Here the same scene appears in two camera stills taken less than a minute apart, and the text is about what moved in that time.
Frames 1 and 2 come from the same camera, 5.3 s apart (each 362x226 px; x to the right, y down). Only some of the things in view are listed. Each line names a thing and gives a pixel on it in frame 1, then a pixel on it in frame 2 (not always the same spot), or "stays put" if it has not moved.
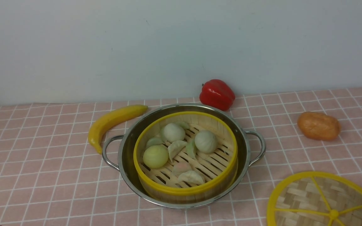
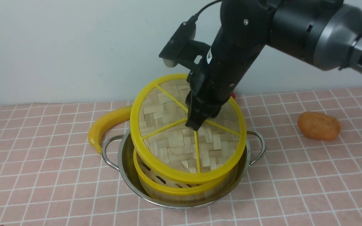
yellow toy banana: x=112 y=118 stays put
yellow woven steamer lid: x=323 y=198 -> x=174 y=152
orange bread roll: x=318 y=126 stays put
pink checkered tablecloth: x=36 y=168 stays put
